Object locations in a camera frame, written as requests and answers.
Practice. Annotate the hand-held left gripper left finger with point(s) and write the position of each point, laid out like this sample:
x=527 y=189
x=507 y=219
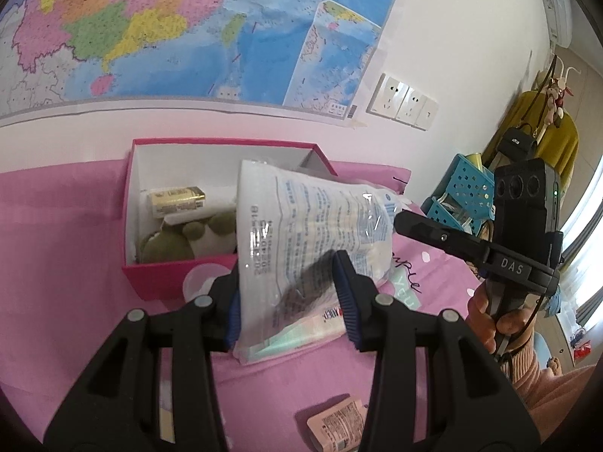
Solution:
x=234 y=313

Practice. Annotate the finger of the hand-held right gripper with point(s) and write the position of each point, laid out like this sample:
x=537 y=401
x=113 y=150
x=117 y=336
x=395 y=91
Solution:
x=433 y=233

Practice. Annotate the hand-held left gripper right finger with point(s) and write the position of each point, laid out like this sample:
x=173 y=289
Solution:
x=346 y=301

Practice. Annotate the clear plastic pack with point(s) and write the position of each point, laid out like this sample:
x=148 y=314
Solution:
x=301 y=216

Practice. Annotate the pink cardboard box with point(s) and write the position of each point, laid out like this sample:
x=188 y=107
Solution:
x=141 y=169

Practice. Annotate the person's right forearm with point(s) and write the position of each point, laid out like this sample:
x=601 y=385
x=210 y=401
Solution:
x=556 y=386

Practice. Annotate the person's right hand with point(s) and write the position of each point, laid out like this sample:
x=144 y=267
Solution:
x=480 y=310

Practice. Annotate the blue perforated basket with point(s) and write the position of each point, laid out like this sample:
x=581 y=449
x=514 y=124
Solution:
x=445 y=214
x=466 y=188

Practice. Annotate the pink and green tissue pack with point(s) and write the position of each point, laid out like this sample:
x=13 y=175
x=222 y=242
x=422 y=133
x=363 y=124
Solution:
x=306 y=334

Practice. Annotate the window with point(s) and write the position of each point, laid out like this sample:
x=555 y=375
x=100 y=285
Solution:
x=586 y=245

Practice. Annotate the black handbag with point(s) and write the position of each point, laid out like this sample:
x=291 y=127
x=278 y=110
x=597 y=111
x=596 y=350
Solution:
x=516 y=143

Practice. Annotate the yellow thread cone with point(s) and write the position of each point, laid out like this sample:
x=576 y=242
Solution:
x=475 y=162

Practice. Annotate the yellow coat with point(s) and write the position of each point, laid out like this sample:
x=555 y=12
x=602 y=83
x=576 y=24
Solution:
x=558 y=146

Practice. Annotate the green frog plush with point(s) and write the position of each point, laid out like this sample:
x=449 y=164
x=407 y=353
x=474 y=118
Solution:
x=174 y=245

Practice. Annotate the white coat rack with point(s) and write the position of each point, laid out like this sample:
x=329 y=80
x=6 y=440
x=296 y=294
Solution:
x=558 y=99

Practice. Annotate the small pink packet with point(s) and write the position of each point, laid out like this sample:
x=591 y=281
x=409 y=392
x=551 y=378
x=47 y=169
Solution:
x=337 y=423

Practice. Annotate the gold packet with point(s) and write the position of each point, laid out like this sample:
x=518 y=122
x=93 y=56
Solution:
x=176 y=201

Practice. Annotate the pink bedsheet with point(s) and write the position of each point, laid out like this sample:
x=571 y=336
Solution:
x=56 y=245

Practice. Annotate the white air conditioner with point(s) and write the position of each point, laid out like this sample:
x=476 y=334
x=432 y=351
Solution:
x=556 y=4

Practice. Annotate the wall map poster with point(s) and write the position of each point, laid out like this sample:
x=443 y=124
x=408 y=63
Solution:
x=165 y=28

